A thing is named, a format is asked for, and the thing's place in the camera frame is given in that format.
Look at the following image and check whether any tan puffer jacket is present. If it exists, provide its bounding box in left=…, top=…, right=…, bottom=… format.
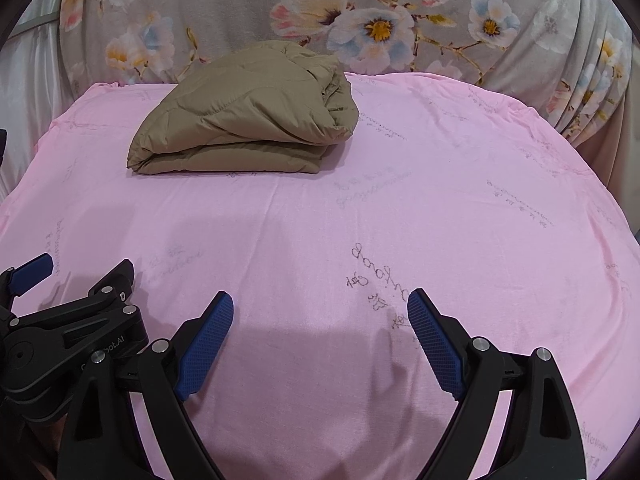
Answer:
left=127, top=40, right=359, bottom=176

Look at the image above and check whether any grey floral blanket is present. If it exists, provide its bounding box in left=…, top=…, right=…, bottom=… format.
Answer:
left=60, top=0, right=632, bottom=145

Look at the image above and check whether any white satin bedding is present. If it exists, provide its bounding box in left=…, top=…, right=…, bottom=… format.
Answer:
left=1, top=0, right=74, bottom=197

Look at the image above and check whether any pink printed bed sheet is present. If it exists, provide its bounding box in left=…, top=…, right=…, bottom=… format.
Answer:
left=1, top=74, right=639, bottom=479

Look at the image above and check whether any person's left hand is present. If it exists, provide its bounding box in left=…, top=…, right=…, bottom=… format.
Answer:
left=28, top=415, right=66, bottom=480

